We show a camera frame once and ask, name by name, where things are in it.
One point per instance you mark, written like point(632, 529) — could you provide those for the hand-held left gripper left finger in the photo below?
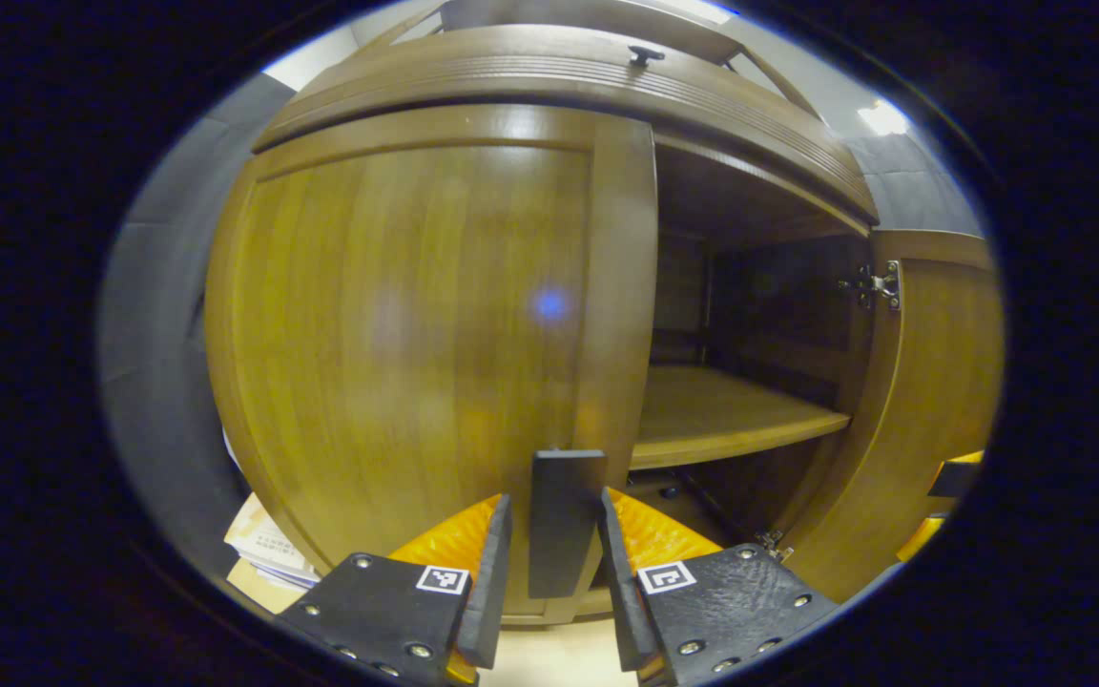
point(492, 592)

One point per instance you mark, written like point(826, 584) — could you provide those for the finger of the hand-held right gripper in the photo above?
point(964, 458)
point(922, 539)

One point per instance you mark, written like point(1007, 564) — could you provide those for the metal door hinge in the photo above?
point(879, 284)
point(774, 546)

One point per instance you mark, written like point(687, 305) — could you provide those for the stack of papers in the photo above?
point(268, 553)

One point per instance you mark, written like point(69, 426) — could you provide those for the black backdrop cloth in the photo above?
point(158, 382)

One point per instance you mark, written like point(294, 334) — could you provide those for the small ceiling light panel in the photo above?
point(883, 117)

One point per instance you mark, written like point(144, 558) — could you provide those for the round black drawer knob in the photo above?
point(646, 55)

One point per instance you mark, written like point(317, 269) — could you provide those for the brown wooden cabinet door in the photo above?
point(397, 334)
point(931, 382)

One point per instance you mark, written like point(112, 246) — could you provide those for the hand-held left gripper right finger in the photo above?
point(621, 592)

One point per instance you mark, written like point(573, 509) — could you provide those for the long ceiling light panel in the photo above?
point(697, 8)

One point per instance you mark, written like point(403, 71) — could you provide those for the brown wooden drawer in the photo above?
point(511, 72)

